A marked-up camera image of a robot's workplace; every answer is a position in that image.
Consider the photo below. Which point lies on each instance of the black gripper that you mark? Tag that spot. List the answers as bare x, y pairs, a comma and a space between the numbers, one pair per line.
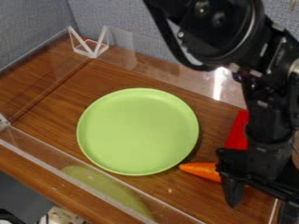
263, 167

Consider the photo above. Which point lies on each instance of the orange toy carrot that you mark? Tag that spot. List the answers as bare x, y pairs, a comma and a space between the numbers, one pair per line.
203, 170

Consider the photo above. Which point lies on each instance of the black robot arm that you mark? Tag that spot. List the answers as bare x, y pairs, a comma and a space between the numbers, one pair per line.
229, 33

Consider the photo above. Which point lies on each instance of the green round plate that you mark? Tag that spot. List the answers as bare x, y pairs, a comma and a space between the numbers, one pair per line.
138, 131

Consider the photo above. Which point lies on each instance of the clear acrylic corner bracket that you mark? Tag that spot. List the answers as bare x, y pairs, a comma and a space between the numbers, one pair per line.
87, 47

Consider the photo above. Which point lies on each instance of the red plastic block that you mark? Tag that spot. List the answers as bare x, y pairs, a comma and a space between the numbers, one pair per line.
237, 140

